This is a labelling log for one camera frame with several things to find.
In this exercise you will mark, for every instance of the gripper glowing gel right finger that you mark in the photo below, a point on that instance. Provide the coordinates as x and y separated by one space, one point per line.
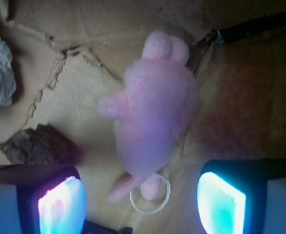
243 196

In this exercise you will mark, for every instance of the pink plush bunny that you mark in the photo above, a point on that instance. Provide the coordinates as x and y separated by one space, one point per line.
151 113

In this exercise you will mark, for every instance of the brown rock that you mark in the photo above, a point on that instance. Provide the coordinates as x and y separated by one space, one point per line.
43 146

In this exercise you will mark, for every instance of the gripper glowing gel left finger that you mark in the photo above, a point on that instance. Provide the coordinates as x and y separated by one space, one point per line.
41 199

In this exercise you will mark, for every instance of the brown paper bag tray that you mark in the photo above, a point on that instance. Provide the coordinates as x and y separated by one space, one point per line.
67 53

